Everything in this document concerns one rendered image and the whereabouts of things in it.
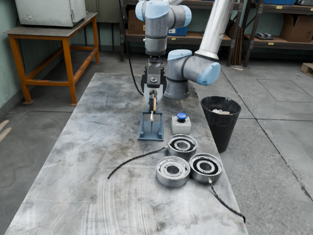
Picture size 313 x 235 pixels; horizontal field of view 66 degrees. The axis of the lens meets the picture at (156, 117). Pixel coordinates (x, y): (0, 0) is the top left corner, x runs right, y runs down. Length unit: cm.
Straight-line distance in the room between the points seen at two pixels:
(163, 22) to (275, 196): 156
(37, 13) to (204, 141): 237
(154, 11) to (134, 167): 50
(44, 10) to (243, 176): 246
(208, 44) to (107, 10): 346
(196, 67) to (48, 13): 206
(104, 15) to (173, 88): 339
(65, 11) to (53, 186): 226
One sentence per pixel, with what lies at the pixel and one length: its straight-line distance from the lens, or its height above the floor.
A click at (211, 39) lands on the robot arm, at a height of 111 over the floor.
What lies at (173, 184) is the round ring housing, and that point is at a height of 82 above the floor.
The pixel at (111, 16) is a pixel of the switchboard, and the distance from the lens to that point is 448.
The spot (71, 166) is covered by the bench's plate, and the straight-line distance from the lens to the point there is 85.
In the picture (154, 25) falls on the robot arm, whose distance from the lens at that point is 83.
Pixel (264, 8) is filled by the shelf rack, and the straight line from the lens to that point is 441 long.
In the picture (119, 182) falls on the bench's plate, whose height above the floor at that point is 80.
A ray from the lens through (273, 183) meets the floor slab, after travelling 213.
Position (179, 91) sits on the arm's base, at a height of 84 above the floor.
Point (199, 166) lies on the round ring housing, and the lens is 81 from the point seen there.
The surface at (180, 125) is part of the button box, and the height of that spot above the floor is 84.
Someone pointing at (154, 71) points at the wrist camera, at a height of 107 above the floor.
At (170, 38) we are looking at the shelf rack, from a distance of 414.
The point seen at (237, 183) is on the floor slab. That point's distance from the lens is 201.
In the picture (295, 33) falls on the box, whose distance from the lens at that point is 482.
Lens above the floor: 136
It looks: 31 degrees down
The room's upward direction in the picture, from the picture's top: 3 degrees clockwise
